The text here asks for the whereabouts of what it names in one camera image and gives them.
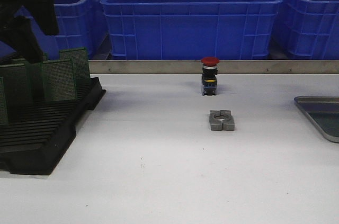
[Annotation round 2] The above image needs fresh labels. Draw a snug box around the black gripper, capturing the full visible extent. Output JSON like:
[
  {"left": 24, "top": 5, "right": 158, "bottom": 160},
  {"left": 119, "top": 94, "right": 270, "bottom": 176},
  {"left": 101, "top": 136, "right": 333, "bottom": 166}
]
[{"left": 1, "top": 0, "right": 59, "bottom": 63}]

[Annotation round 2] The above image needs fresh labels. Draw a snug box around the green perfboard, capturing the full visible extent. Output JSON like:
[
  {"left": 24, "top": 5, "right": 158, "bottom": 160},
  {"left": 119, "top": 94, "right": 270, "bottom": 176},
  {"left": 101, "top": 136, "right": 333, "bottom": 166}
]
[
  {"left": 1, "top": 64, "right": 33, "bottom": 107},
  {"left": 59, "top": 47, "right": 91, "bottom": 87},
  {"left": 310, "top": 113, "right": 338, "bottom": 137},
  {"left": 41, "top": 59, "right": 77, "bottom": 102},
  {"left": 0, "top": 77, "right": 9, "bottom": 126},
  {"left": 12, "top": 58, "right": 44, "bottom": 100}
]

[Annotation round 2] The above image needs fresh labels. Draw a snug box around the green perfboard front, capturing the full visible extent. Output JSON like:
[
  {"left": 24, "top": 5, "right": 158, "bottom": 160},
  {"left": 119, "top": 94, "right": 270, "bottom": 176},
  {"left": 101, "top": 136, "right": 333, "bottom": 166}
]
[{"left": 310, "top": 113, "right": 338, "bottom": 137}]

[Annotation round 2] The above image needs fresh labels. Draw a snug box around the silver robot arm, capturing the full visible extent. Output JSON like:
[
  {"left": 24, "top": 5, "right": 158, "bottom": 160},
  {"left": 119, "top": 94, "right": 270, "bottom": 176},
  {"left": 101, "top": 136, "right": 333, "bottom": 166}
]
[{"left": 1, "top": 0, "right": 59, "bottom": 64}]

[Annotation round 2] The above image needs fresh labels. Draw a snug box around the black slotted board rack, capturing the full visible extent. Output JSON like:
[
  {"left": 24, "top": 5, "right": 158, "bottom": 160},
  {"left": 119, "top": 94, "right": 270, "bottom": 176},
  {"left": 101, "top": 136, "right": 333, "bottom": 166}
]
[{"left": 0, "top": 76, "right": 106, "bottom": 176}]

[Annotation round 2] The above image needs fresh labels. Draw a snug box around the silver metal tray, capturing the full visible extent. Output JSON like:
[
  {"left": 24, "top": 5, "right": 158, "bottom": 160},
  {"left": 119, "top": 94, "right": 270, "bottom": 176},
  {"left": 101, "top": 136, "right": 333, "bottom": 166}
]
[{"left": 294, "top": 96, "right": 338, "bottom": 143}]

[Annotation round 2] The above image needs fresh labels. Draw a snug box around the blue plastic crate left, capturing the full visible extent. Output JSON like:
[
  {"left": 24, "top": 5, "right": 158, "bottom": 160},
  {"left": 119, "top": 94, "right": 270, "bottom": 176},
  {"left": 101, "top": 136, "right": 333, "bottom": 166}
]
[{"left": 15, "top": 0, "right": 112, "bottom": 61}]

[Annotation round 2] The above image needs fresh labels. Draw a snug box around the blue plastic crate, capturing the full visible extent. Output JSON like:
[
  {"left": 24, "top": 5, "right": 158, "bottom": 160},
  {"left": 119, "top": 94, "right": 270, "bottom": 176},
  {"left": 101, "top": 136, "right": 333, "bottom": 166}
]
[
  {"left": 272, "top": 0, "right": 338, "bottom": 60},
  {"left": 15, "top": 0, "right": 112, "bottom": 61},
  {"left": 101, "top": 0, "right": 281, "bottom": 60}
]

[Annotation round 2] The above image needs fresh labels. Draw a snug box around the blue plastic crate centre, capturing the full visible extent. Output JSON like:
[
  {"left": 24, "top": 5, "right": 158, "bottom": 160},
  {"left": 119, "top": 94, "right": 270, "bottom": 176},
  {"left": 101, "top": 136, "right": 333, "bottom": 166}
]
[{"left": 101, "top": 0, "right": 281, "bottom": 60}]

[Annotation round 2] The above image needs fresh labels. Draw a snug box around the red emergency stop button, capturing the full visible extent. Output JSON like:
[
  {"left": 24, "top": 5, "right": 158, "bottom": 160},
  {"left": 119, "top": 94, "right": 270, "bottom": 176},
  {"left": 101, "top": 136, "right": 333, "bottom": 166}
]
[{"left": 201, "top": 57, "right": 220, "bottom": 96}]

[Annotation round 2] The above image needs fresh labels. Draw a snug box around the grey metal clamp block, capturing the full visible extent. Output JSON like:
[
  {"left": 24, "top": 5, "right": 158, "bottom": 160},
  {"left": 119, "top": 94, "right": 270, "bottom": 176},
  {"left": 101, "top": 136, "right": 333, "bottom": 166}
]
[{"left": 209, "top": 110, "right": 235, "bottom": 131}]

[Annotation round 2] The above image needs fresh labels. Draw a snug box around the blue plastic crate right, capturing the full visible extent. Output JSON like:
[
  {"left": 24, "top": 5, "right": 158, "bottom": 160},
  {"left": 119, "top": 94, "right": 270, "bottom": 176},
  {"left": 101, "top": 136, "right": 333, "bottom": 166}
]
[{"left": 272, "top": 0, "right": 338, "bottom": 60}]

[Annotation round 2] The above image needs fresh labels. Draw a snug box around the steel table edge rail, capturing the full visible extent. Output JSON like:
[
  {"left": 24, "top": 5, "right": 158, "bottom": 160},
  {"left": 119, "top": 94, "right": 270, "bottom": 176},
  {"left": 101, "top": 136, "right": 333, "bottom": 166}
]
[{"left": 89, "top": 60, "right": 338, "bottom": 74}]

